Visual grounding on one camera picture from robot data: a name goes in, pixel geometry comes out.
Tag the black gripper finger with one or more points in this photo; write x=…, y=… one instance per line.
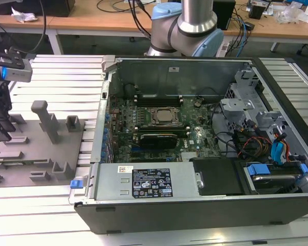
x=5, y=102

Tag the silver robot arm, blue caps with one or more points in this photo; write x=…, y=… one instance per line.
x=187, y=28

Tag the black RAM slot bank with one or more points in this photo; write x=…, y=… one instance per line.
x=159, y=102
x=161, y=128

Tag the installed RAM stick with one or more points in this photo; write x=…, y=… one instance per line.
x=159, y=96

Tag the grey parts rack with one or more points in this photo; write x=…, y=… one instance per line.
x=36, y=143

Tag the crumpled white paper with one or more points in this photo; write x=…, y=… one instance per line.
x=23, y=16

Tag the blue case latch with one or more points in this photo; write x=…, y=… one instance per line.
x=75, y=184

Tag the large black box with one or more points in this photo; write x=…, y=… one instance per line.
x=56, y=7

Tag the grey power supply with label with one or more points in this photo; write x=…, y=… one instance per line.
x=110, y=179

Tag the black graphics card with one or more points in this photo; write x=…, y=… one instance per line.
x=157, y=141

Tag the white case sticker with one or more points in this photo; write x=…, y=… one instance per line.
x=173, y=69

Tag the green motherboard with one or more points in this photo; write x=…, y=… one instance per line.
x=195, y=128

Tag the round coin battery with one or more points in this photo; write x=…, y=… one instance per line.
x=197, y=103

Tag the silver chipset heatsink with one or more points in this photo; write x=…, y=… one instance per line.
x=190, y=156

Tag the black open PC case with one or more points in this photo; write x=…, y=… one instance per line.
x=169, y=217

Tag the white power strip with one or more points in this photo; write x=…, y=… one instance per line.
x=222, y=48

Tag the black plastic shroud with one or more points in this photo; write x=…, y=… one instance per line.
x=218, y=176

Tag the black speaker box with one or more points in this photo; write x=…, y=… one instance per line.
x=226, y=15

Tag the grey metal drive cage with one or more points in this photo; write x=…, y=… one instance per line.
x=242, y=107

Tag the black power adapter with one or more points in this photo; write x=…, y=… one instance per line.
x=250, y=26

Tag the blue disk carrier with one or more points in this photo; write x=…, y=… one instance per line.
x=258, y=170

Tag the small black box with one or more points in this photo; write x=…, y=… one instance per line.
x=256, y=12

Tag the clear plastic bags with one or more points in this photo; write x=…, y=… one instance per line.
x=292, y=14

